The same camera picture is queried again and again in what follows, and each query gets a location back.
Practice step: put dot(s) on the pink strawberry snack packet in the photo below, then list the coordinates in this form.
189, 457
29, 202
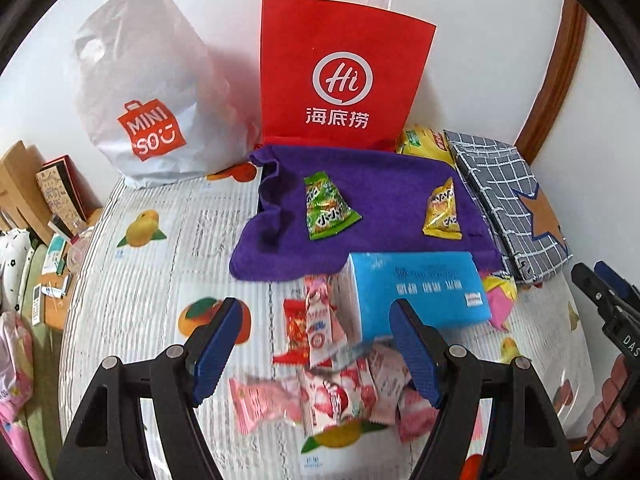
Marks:
330, 395

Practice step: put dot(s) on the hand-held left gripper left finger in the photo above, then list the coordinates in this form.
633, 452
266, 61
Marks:
217, 350

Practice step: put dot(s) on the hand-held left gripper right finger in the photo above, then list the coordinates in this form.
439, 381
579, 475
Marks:
415, 355

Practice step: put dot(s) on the teal white small box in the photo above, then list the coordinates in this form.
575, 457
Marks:
52, 252

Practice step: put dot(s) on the person's right hand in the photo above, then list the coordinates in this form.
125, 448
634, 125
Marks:
612, 390

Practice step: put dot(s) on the white plastic shopping bag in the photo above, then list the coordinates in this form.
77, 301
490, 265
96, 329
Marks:
150, 60

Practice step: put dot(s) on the yellow green snack bag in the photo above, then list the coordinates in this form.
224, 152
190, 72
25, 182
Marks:
420, 142

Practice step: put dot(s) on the red snack packet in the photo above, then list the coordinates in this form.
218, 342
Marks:
295, 330

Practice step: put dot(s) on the pink yellow snack packet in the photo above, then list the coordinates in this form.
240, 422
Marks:
500, 295

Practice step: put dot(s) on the brown wooden frame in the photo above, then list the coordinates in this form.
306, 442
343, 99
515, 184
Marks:
560, 60

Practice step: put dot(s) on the pink white snack packet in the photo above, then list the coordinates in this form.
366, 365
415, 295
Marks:
320, 325

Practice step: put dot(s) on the dark red book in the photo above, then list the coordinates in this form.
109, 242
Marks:
82, 187

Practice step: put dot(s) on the green snack packet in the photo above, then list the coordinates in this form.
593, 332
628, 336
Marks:
325, 205

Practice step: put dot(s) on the purple cloth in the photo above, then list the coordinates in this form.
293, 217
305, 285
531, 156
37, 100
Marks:
380, 185

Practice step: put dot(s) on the blue tissue pack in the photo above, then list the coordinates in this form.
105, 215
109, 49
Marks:
415, 295

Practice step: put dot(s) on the grey checked star cloth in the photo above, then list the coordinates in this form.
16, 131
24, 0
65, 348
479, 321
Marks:
495, 180

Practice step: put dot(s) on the red paper bag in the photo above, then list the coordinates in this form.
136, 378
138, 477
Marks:
350, 35

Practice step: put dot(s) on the pink printed cloth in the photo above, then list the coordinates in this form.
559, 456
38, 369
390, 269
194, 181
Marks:
15, 360

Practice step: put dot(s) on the fruit print sheet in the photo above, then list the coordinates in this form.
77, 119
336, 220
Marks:
150, 270

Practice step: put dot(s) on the white floral cloth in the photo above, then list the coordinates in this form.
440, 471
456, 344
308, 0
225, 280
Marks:
15, 260

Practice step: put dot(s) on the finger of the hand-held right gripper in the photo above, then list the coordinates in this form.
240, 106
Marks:
612, 275
590, 287

